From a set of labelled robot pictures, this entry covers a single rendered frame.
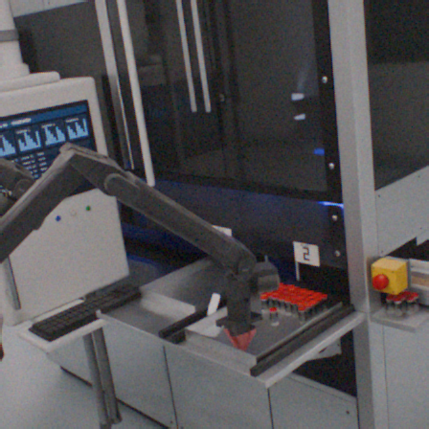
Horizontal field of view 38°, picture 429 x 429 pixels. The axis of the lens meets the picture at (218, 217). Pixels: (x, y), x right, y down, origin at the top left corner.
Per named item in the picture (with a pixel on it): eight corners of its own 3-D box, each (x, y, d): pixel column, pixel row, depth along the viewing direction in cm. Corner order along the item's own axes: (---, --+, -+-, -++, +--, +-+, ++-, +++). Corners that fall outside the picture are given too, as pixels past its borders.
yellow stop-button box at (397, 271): (387, 280, 169) (385, 255, 167) (411, 285, 164) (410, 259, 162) (371, 290, 164) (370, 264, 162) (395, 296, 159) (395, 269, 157)
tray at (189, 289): (217, 260, 221) (216, 252, 220) (274, 275, 202) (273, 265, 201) (141, 297, 199) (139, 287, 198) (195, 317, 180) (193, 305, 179)
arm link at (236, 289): (221, 271, 151) (231, 277, 146) (247, 266, 154) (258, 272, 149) (222, 298, 153) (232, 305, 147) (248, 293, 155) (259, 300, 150)
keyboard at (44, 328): (127, 286, 229) (126, 280, 229) (151, 294, 219) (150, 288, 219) (28, 331, 204) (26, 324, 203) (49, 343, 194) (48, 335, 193)
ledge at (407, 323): (398, 302, 177) (398, 295, 177) (441, 312, 168) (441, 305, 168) (371, 321, 168) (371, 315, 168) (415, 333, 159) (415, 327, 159)
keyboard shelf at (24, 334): (115, 283, 241) (113, 277, 240) (161, 300, 221) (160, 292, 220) (6, 331, 212) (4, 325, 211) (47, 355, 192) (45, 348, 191)
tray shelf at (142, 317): (209, 263, 225) (208, 259, 224) (380, 308, 175) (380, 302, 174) (96, 316, 194) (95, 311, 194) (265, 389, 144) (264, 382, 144)
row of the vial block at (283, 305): (264, 304, 182) (263, 289, 181) (314, 319, 169) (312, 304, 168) (259, 307, 181) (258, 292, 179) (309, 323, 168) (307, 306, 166)
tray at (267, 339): (271, 293, 190) (270, 282, 189) (342, 313, 171) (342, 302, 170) (186, 340, 168) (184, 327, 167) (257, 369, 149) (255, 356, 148)
